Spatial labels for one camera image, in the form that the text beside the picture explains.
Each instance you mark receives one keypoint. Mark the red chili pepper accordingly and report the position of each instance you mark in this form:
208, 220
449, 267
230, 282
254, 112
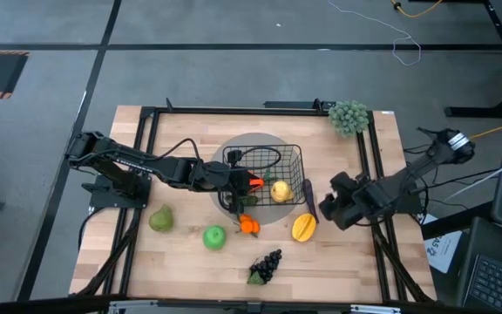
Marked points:
257, 182

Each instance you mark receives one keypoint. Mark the grey round placemat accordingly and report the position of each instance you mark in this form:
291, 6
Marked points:
268, 214

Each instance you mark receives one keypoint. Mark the green apple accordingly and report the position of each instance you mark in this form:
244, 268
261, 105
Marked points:
214, 237

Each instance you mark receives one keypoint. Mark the white paper sheet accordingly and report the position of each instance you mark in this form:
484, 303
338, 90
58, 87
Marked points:
445, 255

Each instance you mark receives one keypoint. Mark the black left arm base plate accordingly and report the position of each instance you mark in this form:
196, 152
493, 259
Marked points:
103, 198

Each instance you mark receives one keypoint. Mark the black mount bar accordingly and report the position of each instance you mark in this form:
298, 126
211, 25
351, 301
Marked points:
294, 104

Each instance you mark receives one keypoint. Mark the purple eggplant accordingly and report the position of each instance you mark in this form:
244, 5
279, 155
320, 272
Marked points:
307, 192

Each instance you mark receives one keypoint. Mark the green pear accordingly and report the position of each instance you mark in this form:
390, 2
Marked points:
161, 220

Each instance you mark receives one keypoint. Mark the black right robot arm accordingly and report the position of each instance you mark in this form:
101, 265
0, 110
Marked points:
408, 183

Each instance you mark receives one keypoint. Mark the black laptop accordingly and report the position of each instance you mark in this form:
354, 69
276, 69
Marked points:
499, 288

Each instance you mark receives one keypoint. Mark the orange tangerine cluster with leaves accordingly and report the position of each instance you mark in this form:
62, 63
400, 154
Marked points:
247, 227

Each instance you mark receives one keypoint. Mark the yellow pear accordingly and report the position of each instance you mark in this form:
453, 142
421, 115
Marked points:
282, 192

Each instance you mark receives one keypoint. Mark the black aluminium table frame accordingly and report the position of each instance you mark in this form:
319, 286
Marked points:
233, 111

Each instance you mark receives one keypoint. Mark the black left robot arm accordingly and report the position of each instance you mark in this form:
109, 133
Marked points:
168, 168

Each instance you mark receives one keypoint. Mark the yellow starfruit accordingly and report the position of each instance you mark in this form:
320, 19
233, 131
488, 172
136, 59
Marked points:
303, 227

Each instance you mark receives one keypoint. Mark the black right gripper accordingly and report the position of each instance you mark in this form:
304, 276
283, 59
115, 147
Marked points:
360, 200

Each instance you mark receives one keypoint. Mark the black grape bunch with leaf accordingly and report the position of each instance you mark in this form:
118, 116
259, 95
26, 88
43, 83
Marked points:
268, 264

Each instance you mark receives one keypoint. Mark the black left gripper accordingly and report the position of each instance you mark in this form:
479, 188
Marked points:
230, 183

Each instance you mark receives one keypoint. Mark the black desk frame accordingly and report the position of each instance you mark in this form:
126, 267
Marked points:
473, 111

